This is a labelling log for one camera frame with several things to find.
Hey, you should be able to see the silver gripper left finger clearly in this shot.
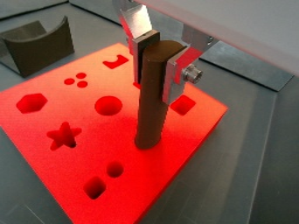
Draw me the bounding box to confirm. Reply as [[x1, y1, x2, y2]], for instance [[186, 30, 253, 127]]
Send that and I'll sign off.
[[113, 0, 161, 83]]

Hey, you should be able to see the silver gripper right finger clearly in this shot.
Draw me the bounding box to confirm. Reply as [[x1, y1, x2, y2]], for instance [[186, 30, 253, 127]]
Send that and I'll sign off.
[[163, 24, 219, 105]]

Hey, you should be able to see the brown oval peg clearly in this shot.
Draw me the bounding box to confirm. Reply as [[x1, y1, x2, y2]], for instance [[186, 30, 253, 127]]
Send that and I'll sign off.
[[135, 40, 183, 149]]

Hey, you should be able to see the dark curved holder block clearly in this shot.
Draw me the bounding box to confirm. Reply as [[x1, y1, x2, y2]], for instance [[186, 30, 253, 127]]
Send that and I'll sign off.
[[0, 17, 75, 78]]

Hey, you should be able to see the red shape sorter block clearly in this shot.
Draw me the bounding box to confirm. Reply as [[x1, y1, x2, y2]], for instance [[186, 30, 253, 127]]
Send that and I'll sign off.
[[0, 44, 227, 224]]

